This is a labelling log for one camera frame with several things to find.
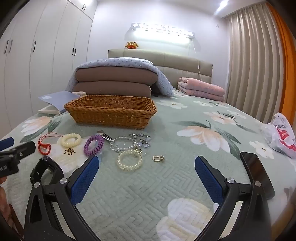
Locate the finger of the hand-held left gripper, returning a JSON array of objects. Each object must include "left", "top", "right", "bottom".
[
  {"left": 0, "top": 141, "right": 36, "bottom": 163},
  {"left": 0, "top": 137, "right": 15, "bottom": 151}
]

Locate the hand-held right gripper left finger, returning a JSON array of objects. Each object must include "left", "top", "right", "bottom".
[{"left": 23, "top": 155, "right": 102, "bottom": 241}]

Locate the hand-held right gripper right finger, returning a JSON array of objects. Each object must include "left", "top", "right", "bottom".
[{"left": 194, "top": 156, "right": 272, "bottom": 241}]

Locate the red cord bracelet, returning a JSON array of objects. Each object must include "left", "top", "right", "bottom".
[{"left": 38, "top": 133, "right": 63, "bottom": 156}]

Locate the purple spiral hair tie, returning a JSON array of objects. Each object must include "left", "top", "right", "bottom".
[{"left": 84, "top": 135, "right": 104, "bottom": 155}]

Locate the pale yellow bead bracelet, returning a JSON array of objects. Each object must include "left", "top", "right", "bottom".
[{"left": 117, "top": 150, "right": 142, "bottom": 171}]

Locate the cream spiral hair tie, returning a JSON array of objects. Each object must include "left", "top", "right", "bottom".
[{"left": 61, "top": 133, "right": 82, "bottom": 147}]

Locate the silver hair clip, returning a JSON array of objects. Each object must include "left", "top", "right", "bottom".
[{"left": 97, "top": 130, "right": 114, "bottom": 141}]

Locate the brown wicker basket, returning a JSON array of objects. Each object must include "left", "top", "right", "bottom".
[{"left": 64, "top": 94, "right": 158, "bottom": 129}]

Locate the crystal butterfly bracelet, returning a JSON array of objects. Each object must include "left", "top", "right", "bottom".
[{"left": 128, "top": 133, "right": 152, "bottom": 149}]

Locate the black smartphone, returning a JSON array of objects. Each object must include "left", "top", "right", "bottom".
[{"left": 239, "top": 152, "right": 275, "bottom": 200}]

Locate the green floral bed cover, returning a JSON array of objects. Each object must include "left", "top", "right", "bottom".
[{"left": 0, "top": 89, "right": 296, "bottom": 241}]

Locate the white plastic bag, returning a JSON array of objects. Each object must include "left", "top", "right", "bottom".
[{"left": 261, "top": 113, "right": 296, "bottom": 159}]

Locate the pink folded quilt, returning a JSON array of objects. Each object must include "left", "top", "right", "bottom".
[{"left": 178, "top": 77, "right": 226, "bottom": 102}]

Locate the brown folded quilt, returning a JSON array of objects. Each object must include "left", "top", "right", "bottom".
[
  {"left": 76, "top": 67, "right": 159, "bottom": 87},
  {"left": 72, "top": 81, "right": 152, "bottom": 98}
]

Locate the white wardrobe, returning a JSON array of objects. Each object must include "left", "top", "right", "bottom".
[{"left": 0, "top": 0, "right": 98, "bottom": 139}]

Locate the blue floral blanket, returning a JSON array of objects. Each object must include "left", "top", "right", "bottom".
[{"left": 66, "top": 58, "right": 174, "bottom": 97}]

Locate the beige padded headboard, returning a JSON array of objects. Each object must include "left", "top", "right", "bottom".
[{"left": 107, "top": 49, "right": 213, "bottom": 84}]

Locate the beige curtain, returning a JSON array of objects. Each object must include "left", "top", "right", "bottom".
[{"left": 225, "top": 4, "right": 296, "bottom": 139}]

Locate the clear bead bracelet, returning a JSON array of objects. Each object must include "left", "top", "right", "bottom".
[{"left": 110, "top": 137, "right": 142, "bottom": 154}]

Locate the white cord switch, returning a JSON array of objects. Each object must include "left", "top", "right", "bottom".
[{"left": 188, "top": 43, "right": 202, "bottom": 81}]

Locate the white wall light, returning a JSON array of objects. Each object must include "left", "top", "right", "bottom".
[{"left": 131, "top": 22, "right": 195, "bottom": 45}]

